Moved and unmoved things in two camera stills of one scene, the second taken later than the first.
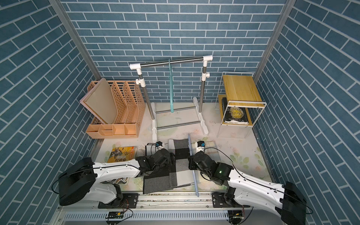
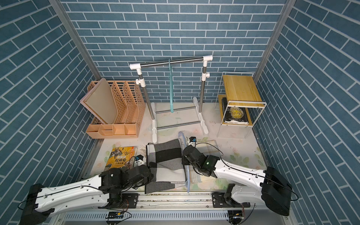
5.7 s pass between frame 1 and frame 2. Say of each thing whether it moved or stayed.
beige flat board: stayed
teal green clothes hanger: stayed
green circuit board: stayed
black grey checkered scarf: stayed
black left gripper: moved
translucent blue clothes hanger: moved
